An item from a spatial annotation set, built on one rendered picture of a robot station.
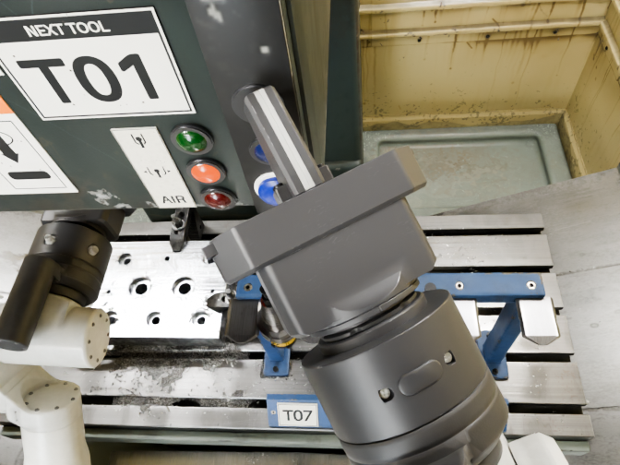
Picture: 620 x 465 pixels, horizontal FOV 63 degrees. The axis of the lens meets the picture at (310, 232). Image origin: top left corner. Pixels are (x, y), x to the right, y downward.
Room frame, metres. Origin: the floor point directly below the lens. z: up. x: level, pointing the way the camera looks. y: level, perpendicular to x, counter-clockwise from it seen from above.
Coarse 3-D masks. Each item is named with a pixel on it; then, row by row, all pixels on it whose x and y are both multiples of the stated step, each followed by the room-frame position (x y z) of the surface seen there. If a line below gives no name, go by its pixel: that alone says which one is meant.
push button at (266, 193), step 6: (264, 180) 0.22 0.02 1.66; (270, 180) 0.22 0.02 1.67; (276, 180) 0.22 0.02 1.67; (258, 186) 0.22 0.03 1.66; (264, 186) 0.22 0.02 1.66; (270, 186) 0.22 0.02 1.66; (258, 192) 0.22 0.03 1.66; (264, 192) 0.22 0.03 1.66; (270, 192) 0.22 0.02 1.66; (264, 198) 0.22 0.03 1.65; (270, 198) 0.22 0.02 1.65; (270, 204) 0.22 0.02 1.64; (276, 204) 0.22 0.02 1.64
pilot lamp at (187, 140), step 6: (186, 132) 0.23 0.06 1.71; (192, 132) 0.23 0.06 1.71; (180, 138) 0.23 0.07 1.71; (186, 138) 0.23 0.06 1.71; (192, 138) 0.23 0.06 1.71; (198, 138) 0.23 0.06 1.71; (204, 138) 0.23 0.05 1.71; (180, 144) 0.23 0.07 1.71; (186, 144) 0.23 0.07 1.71; (192, 144) 0.23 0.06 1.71; (198, 144) 0.23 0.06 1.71; (204, 144) 0.23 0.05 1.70; (186, 150) 0.23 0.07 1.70; (192, 150) 0.23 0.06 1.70; (198, 150) 0.23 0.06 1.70
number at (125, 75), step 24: (72, 48) 0.24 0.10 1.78; (96, 48) 0.24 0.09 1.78; (120, 48) 0.24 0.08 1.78; (144, 48) 0.24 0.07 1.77; (72, 72) 0.25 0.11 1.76; (96, 72) 0.24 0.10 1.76; (120, 72) 0.24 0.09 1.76; (144, 72) 0.24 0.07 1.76; (96, 96) 0.25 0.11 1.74; (120, 96) 0.24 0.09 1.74; (144, 96) 0.24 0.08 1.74; (168, 96) 0.24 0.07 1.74
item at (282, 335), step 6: (258, 312) 0.33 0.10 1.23; (258, 318) 0.32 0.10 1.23; (258, 324) 0.31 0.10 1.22; (264, 330) 0.30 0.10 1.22; (282, 330) 0.30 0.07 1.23; (264, 336) 0.30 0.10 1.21; (270, 336) 0.30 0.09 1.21; (276, 336) 0.30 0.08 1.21; (282, 336) 0.29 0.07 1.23; (288, 336) 0.29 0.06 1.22; (282, 342) 0.29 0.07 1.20
